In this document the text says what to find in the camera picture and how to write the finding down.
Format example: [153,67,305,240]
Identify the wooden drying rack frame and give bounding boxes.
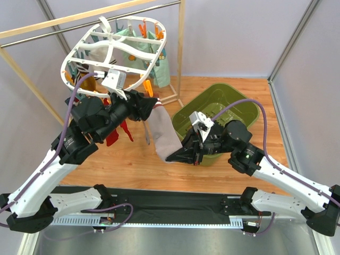
[0,0,185,133]

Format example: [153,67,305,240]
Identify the mint green cartoon sock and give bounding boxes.
[149,48,171,88]

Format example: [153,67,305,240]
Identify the grey sock red stripes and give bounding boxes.
[147,98,182,163]

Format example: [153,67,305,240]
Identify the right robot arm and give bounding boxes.
[166,120,339,236]

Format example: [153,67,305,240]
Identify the metal hanging rod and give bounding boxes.
[1,1,182,48]

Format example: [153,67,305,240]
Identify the red panda sock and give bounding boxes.
[106,129,119,147]

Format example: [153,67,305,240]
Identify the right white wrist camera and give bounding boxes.
[189,111,214,143]

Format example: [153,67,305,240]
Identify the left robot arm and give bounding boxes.
[1,90,158,233]

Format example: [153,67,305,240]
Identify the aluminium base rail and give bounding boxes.
[53,193,324,229]

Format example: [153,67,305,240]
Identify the white round clip hanger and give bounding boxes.
[61,16,167,98]

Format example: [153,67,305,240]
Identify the white sock black stripes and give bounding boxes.
[88,47,117,64]

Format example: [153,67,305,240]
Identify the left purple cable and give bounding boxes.
[0,71,104,229]

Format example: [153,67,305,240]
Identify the navy blue sock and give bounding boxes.
[65,97,80,107]

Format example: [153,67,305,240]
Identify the purple cable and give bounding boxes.
[211,98,340,202]
[0,71,104,229]

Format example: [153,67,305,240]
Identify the olive green plastic basket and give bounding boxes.
[169,82,260,167]

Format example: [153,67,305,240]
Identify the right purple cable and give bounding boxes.
[211,98,340,202]

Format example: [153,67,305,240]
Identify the mustard yellow sock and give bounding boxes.
[80,76,97,92]

